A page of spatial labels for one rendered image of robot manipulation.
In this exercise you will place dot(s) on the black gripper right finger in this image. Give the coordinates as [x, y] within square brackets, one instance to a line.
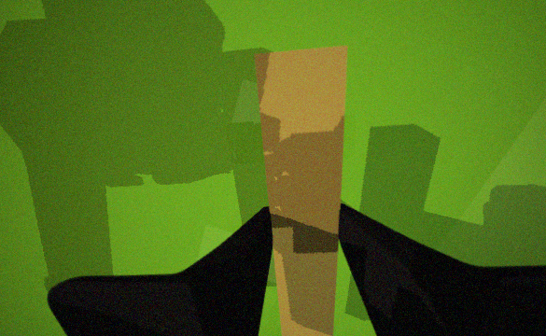
[409, 289]

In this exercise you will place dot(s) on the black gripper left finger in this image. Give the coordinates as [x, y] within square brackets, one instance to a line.
[221, 294]

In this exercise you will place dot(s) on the tan bar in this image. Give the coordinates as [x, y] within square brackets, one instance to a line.
[302, 114]

